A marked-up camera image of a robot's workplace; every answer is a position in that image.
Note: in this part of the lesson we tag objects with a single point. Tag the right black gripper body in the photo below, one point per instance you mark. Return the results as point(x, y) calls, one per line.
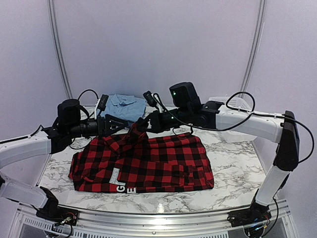
point(184, 112)

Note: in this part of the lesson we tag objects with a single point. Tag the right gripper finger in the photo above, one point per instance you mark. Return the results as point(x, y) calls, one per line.
point(144, 121)
point(142, 129)

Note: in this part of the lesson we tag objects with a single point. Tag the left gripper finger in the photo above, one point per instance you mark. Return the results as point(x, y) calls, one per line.
point(118, 129)
point(118, 121)

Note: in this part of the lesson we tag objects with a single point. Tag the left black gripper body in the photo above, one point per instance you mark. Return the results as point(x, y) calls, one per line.
point(76, 129)

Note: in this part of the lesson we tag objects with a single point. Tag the red black plaid shirt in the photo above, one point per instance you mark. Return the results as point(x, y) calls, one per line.
point(134, 163)

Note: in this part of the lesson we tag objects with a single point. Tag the white plastic basket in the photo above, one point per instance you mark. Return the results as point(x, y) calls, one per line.
point(232, 136)

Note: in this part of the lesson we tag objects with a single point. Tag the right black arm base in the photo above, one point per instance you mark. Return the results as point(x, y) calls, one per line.
point(253, 214)

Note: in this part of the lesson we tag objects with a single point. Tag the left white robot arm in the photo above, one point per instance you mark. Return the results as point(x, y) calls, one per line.
point(50, 140)

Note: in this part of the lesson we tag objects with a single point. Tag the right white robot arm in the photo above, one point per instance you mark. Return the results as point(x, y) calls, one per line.
point(218, 116)

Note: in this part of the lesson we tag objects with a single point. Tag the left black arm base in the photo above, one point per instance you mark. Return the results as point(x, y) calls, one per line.
point(53, 212)

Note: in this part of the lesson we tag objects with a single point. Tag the blue checked folded shirt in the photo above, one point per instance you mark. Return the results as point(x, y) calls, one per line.
point(130, 123)

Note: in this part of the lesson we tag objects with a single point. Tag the light blue folded shirt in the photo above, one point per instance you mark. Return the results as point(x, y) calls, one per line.
point(126, 107)

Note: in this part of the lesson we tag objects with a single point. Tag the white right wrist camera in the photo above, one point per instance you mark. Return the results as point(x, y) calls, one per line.
point(152, 101)

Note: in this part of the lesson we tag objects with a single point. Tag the right aluminium corner post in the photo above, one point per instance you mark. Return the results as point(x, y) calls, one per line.
point(254, 45)

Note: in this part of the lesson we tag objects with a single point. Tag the aluminium corner post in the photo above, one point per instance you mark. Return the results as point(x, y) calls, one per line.
point(254, 45)
point(58, 49)

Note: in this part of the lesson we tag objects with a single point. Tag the aluminium front rail frame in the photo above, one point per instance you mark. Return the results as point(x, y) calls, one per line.
point(101, 224)

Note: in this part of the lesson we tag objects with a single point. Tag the left aluminium corner post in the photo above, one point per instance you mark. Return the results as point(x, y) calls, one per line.
point(58, 49)

